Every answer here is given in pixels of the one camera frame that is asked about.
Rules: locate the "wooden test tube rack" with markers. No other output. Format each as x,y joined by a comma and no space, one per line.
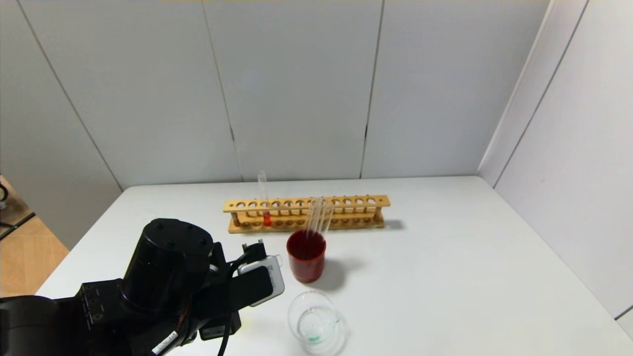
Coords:
306,203

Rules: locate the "clear glass beaker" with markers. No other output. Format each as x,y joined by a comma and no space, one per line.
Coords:
316,324

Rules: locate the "test tube with red pigment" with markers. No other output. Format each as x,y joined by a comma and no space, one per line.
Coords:
262,185

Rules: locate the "black stand leg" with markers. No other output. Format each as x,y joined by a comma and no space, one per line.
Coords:
15,223

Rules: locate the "red plastic cup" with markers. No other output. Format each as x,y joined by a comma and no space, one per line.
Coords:
306,267

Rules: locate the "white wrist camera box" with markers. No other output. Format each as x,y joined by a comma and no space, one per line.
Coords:
277,277

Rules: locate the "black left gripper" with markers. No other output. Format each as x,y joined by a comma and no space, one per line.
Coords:
232,291

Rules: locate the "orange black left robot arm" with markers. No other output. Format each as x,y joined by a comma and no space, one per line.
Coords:
163,262

